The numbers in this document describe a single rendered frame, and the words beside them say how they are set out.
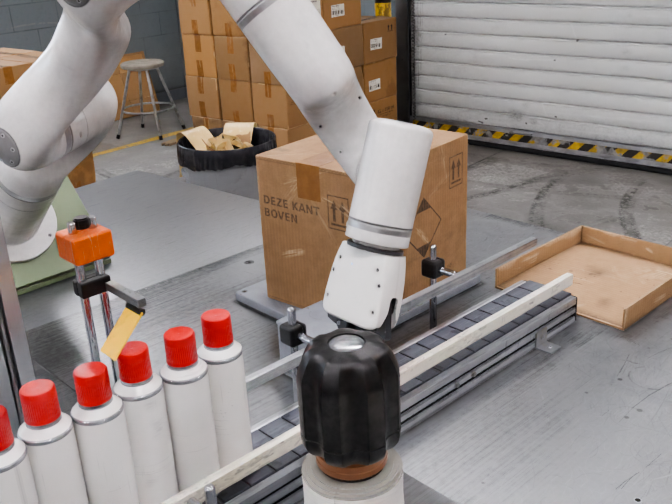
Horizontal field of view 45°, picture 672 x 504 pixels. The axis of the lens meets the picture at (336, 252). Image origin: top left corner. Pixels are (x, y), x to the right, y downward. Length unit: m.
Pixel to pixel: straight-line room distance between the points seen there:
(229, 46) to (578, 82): 2.13
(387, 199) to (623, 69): 4.22
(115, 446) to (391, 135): 0.48
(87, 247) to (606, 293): 0.98
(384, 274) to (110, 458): 0.39
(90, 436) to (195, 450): 0.13
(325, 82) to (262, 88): 3.75
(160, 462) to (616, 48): 4.53
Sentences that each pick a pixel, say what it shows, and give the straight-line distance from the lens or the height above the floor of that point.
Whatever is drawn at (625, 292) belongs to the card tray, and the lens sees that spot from 1.56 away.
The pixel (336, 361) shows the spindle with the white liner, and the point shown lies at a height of 1.18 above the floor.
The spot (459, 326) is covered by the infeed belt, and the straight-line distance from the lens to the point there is 1.30.
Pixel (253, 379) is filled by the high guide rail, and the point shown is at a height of 0.96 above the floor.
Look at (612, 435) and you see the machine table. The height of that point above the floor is 0.83.
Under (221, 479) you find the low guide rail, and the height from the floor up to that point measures 0.91.
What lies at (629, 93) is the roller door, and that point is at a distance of 5.19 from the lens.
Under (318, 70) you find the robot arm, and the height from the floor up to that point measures 1.32.
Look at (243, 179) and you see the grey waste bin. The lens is 3.49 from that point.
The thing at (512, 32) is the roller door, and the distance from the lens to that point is 5.46.
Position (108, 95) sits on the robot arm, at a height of 1.22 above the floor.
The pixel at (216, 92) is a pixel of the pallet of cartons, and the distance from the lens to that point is 5.03.
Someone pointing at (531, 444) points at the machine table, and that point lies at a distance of 1.13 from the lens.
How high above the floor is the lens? 1.48
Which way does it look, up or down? 22 degrees down
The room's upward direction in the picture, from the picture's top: 3 degrees counter-clockwise
